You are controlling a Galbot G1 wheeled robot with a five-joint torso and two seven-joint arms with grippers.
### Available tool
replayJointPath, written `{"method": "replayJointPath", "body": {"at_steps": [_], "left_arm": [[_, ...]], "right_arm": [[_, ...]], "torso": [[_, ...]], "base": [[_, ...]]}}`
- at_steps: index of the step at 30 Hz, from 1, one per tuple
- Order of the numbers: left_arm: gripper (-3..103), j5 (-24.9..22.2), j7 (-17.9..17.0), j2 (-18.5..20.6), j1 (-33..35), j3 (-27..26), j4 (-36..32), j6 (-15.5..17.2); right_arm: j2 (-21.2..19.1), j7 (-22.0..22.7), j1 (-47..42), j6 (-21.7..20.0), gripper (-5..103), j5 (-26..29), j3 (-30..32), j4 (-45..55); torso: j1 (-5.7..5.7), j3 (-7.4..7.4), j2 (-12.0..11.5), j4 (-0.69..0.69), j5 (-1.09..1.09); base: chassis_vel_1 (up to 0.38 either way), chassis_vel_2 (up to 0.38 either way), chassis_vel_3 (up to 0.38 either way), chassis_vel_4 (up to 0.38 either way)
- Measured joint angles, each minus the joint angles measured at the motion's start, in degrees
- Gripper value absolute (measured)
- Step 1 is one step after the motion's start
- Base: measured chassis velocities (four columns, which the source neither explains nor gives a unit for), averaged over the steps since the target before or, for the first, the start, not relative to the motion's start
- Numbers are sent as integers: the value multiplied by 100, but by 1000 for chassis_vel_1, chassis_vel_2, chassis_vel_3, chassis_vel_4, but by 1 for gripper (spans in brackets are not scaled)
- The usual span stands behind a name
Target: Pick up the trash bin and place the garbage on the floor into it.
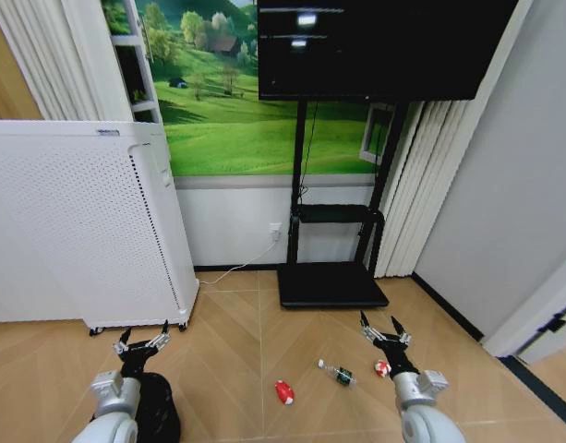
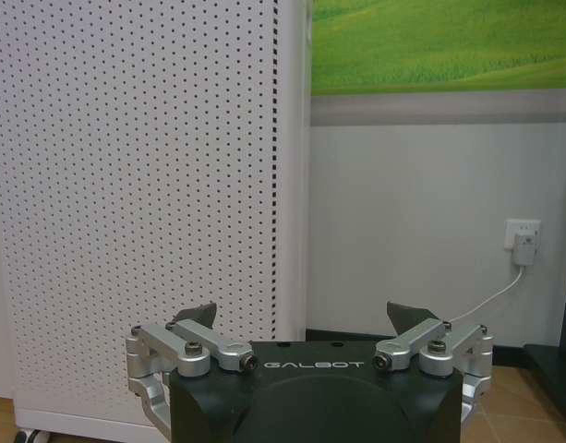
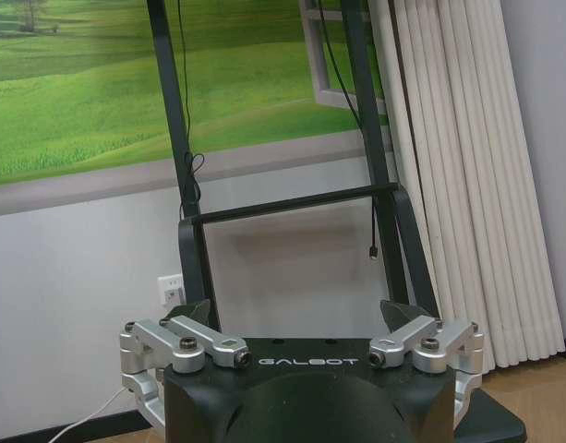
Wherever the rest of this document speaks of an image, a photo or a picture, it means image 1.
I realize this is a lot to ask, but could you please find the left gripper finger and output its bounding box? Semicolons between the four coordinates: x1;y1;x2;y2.
145;318;173;351
112;327;134;355

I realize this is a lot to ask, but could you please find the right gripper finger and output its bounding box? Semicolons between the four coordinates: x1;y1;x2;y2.
390;316;413;347
358;310;380;344

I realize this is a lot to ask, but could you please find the black mesh trash bin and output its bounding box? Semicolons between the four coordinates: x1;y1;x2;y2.
133;370;183;443

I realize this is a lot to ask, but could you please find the black television floor stand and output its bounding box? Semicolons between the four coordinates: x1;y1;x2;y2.
276;99;410;310

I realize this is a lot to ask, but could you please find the clear bottle with green label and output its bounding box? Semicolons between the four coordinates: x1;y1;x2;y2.
317;358;357;387

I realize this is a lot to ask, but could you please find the crushed red white can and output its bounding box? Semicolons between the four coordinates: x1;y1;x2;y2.
274;379;295;407

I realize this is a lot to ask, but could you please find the white perforated air purifier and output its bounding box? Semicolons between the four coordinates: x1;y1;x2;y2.
0;119;201;337

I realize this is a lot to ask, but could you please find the white door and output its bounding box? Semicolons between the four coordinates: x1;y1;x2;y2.
482;247;566;366

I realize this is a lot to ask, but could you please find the white pleated curtain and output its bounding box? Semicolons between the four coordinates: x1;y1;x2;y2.
373;100;474;280
0;0;132;123

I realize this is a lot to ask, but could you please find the black television screen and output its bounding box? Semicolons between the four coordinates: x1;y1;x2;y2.
256;0;520;102

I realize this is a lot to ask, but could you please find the white power cable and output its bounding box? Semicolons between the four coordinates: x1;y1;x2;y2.
197;237;280;286

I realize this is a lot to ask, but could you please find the thin black hanging cable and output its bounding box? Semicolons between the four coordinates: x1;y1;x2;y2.
298;101;319;205

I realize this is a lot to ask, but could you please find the small white window frame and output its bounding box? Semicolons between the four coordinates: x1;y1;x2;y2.
359;103;395;164

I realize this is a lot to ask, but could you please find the green landscape wall mural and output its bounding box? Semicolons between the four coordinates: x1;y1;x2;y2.
101;0;391;178

